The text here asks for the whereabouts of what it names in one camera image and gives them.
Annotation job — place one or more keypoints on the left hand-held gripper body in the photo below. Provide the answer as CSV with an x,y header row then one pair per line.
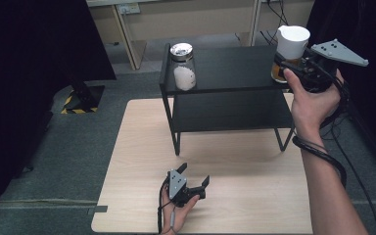
x,y
177,182

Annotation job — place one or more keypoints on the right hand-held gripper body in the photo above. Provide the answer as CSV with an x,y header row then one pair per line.
x,y
336,52

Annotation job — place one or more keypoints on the black two-tier shelf rack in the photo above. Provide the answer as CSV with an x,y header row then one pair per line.
x,y
235,68

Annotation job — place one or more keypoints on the glass shaker with metal lid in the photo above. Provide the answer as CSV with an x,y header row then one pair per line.
x,y
183,76

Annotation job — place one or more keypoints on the person's left hand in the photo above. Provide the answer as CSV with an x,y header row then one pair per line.
x,y
179,217

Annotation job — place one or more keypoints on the person's right hand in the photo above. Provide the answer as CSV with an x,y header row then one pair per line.
x,y
313,104

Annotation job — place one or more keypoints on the black curtain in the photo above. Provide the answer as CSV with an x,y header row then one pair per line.
x,y
372,32
29,81

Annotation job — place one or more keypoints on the grey floor tape piece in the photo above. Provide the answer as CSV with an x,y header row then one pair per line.
x,y
99,209

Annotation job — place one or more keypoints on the beige wooden desk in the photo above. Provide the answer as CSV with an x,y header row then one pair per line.
x,y
189,23

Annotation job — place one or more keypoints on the black stand base striped tape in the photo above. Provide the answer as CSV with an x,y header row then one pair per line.
x,y
84,98

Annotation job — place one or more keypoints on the white wall socket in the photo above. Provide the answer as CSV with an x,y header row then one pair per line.
x,y
129,9

